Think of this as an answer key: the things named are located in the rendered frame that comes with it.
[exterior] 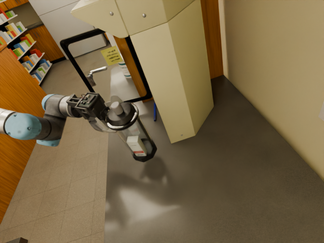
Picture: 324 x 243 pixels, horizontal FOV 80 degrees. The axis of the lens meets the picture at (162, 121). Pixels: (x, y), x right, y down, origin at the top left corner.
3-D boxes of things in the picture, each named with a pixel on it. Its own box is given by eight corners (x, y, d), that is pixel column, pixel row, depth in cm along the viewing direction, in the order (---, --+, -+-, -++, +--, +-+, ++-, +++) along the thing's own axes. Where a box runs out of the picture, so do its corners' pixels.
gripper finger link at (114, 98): (127, 96, 60) (100, 101, 61) (134, 108, 64) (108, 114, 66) (128, 89, 62) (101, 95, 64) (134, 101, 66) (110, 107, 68)
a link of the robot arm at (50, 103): (55, 116, 78) (61, 96, 80) (74, 120, 74) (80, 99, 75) (36, 112, 71) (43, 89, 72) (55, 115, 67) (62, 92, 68)
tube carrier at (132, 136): (161, 140, 76) (143, 103, 60) (150, 165, 70) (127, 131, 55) (138, 135, 81) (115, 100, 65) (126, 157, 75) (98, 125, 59)
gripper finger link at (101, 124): (101, 128, 54) (87, 114, 59) (110, 140, 58) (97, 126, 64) (109, 121, 55) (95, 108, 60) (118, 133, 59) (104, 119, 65)
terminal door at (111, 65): (153, 97, 104) (123, 20, 77) (101, 110, 109) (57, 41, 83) (153, 97, 104) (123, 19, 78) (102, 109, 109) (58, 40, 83)
